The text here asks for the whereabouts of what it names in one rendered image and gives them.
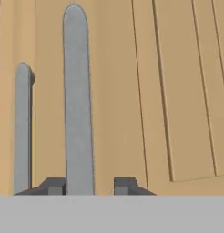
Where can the tan wooden cabinet door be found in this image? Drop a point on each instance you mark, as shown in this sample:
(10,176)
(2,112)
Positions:
(6,75)
(114,91)

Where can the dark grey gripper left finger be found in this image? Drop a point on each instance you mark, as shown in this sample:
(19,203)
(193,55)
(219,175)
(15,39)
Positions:
(53,185)

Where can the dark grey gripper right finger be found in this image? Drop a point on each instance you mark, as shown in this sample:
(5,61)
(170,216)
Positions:
(124,185)

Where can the tan panelled cabinet door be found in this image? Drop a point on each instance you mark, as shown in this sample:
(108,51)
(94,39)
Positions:
(183,91)

